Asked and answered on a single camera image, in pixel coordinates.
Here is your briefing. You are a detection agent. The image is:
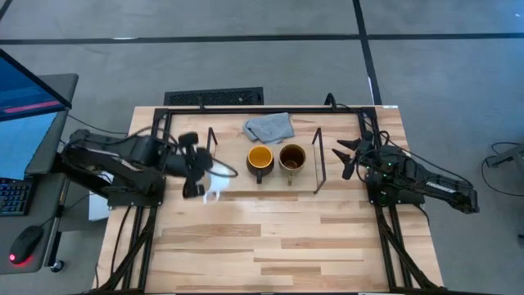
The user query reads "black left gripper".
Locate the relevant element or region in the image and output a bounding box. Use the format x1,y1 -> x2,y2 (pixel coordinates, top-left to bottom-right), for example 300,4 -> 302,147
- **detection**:
178,130 -> 239,201

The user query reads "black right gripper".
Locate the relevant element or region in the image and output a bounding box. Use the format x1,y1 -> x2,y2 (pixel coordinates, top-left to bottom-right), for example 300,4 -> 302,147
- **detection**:
331,137 -> 375,181

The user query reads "small white cup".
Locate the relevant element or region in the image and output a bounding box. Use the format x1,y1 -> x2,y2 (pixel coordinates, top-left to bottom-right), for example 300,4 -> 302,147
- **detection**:
201,162 -> 233,205

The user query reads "black mug yellow inside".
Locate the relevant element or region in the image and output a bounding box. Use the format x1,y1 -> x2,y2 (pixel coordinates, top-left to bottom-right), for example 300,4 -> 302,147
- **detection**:
246,144 -> 276,185

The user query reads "green glazed ceramic mug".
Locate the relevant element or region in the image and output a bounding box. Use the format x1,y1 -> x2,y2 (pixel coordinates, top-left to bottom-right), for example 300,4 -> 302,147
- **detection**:
278,143 -> 307,188

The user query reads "grey folded cloth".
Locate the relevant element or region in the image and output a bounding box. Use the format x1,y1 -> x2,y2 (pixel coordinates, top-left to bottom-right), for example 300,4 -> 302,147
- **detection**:
242,112 -> 296,145

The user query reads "white box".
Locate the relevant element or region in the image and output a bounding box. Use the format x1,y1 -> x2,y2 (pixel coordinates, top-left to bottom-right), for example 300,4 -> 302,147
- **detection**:
88,171 -> 112,222

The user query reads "grey-framed computer monitor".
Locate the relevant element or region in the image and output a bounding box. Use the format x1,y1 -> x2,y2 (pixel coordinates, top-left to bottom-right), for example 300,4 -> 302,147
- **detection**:
0,73 -> 79,181

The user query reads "grey computer desk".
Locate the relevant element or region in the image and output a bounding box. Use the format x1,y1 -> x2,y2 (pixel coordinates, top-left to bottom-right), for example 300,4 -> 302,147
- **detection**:
0,171 -> 92,275

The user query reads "black computer mouse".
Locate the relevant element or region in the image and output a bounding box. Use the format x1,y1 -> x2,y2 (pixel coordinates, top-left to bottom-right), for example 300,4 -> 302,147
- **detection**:
8,225 -> 44,267

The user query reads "black computer keyboard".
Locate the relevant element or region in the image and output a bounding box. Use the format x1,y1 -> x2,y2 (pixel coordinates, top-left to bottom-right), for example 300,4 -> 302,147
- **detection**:
0,176 -> 34,217

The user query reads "black-framed computer monitor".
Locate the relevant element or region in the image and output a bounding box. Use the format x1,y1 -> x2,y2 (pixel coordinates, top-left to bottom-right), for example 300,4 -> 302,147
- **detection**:
0,48 -> 73,123

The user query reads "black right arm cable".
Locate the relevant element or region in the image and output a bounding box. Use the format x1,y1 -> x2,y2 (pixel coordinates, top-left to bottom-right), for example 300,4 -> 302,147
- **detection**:
375,118 -> 472,186

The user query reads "black metal rig frame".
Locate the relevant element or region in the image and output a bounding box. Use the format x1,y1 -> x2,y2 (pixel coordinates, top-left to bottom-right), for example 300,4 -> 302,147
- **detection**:
93,104 -> 447,295

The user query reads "thin black floor cable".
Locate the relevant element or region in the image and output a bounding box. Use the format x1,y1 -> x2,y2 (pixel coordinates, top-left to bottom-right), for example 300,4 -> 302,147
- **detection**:
66,114 -> 129,136

